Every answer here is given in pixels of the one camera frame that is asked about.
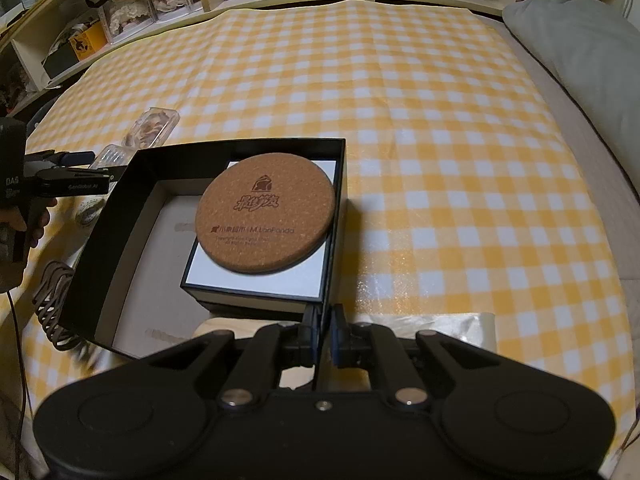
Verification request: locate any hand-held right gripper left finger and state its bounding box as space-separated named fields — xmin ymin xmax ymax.
xmin=145 ymin=305 xmax=321 ymax=406

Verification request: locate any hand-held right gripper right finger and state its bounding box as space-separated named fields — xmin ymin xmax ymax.
xmin=332 ymin=305 xmax=501 ymax=407

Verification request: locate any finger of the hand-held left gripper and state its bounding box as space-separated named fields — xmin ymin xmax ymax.
xmin=26 ymin=151 xmax=96 ymax=171
xmin=37 ymin=168 xmax=121 ymax=196

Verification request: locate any white lidded black gift box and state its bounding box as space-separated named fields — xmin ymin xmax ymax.
xmin=180 ymin=159 xmax=337 ymax=321

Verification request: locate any large black box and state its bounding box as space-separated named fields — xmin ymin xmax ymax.
xmin=60 ymin=137 xmax=348 ymax=361

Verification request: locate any clear case with shells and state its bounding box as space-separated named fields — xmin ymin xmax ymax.
xmin=125 ymin=106 xmax=180 ymax=150

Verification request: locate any brown charger cable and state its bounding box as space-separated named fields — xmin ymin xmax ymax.
xmin=32 ymin=260 xmax=87 ymax=347

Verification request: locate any round cork coaster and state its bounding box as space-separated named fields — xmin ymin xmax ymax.
xmin=195 ymin=157 xmax=333 ymax=273

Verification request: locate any person's left hand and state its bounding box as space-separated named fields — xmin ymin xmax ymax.
xmin=0 ymin=198 xmax=58 ymax=249

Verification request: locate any dark storage box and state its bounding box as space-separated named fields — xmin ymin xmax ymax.
xmin=41 ymin=40 xmax=82 ymax=80

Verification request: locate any clear plastic bag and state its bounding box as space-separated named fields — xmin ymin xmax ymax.
xmin=367 ymin=310 xmax=496 ymax=397

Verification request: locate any yellow printed box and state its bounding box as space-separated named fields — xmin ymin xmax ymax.
xmin=70 ymin=20 xmax=107 ymax=57

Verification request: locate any yellow checked cloth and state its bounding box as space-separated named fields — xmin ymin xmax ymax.
xmin=0 ymin=0 xmax=632 ymax=456

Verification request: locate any grey pillow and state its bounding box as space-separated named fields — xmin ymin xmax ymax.
xmin=502 ymin=0 xmax=640 ymax=196

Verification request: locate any doll case with black handle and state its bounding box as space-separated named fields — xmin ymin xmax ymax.
xmin=82 ymin=0 xmax=153 ymax=45

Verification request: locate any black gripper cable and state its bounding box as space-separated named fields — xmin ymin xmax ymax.
xmin=0 ymin=285 xmax=28 ymax=480

